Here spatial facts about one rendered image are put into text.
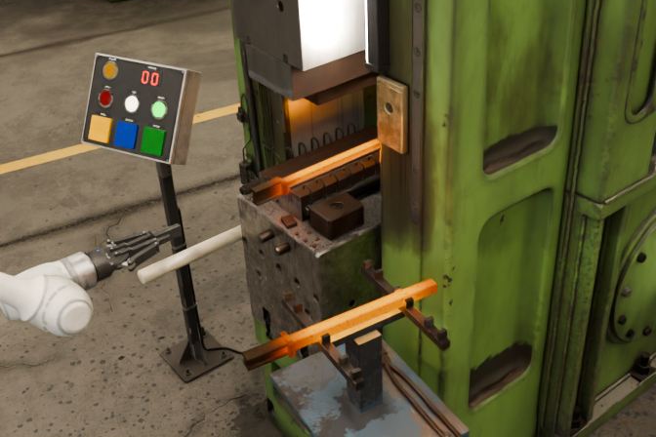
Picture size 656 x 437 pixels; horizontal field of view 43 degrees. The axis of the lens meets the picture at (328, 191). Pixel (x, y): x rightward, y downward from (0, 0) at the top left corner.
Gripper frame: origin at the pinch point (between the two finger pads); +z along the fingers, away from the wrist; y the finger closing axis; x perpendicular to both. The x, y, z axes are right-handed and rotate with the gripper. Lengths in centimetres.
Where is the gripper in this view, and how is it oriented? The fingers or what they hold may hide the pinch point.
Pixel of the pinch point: (167, 234)
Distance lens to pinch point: 207.9
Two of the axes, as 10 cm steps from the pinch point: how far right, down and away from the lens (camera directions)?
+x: -0.5, -8.5, -5.3
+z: 7.9, -3.6, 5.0
